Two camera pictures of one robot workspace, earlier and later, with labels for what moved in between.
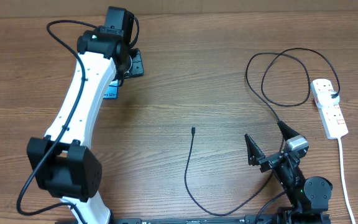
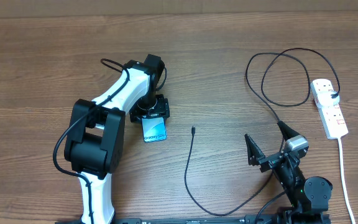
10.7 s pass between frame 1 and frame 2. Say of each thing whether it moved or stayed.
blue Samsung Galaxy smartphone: moved
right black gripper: stayed
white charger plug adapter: stayed
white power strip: stayed
